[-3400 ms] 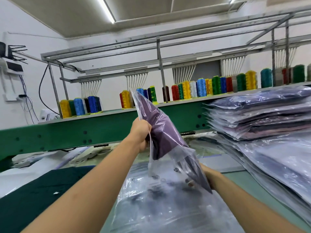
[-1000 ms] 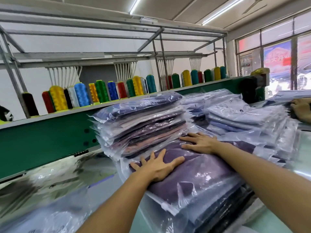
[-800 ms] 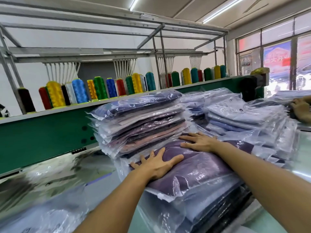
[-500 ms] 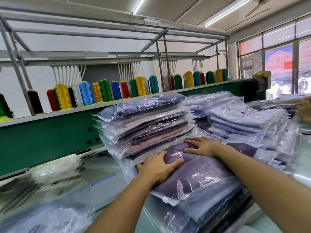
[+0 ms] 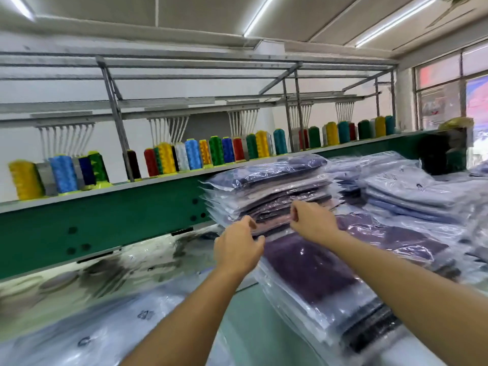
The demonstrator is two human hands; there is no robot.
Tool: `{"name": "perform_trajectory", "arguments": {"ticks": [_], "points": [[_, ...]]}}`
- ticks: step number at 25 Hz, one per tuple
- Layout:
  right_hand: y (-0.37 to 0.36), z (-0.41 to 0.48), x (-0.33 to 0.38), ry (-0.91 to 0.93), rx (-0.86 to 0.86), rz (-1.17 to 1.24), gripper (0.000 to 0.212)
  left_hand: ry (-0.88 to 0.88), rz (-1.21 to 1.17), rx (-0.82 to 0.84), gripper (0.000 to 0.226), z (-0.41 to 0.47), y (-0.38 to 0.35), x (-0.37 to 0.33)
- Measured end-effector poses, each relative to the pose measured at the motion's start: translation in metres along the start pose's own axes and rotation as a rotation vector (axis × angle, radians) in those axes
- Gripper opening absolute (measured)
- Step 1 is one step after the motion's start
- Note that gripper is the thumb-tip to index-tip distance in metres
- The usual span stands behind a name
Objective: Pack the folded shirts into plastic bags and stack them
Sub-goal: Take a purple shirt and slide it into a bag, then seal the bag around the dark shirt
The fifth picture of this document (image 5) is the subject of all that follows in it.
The row of coloured thread spools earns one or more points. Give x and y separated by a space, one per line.
198 152

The person's right hand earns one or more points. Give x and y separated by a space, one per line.
312 223

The ceiling fan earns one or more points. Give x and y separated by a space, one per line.
450 5

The stack of plastic bags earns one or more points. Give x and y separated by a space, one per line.
99 335

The black machine head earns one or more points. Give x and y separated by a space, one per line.
446 148

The stack of bagged garments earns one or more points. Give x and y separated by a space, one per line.
259 183

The green machine beam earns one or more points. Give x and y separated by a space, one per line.
91 221

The ceiling light tube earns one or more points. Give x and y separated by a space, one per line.
20 6
259 15
396 20

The person's right forearm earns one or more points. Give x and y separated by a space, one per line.
419 293

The grey metal thread rack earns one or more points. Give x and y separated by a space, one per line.
114 103

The person's left forearm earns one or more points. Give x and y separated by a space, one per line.
183 328

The person's left hand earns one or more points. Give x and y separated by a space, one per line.
238 249

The purple shirt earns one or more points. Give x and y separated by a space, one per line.
312 270

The window with red poster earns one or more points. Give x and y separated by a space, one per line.
457 95

